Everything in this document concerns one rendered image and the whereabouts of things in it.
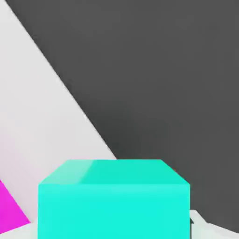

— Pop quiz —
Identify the large magenta box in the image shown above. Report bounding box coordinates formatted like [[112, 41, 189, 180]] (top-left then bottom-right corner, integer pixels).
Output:
[[0, 180, 32, 235]]

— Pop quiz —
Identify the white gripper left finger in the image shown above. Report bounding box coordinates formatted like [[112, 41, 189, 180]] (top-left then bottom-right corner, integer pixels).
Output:
[[0, 218, 39, 239]]

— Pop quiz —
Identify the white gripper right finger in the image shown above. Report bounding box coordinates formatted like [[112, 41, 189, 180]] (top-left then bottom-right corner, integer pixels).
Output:
[[190, 210, 239, 239]]

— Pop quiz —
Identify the small cyan cube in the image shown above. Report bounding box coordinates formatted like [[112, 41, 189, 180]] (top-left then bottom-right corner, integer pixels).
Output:
[[37, 159, 191, 239]]

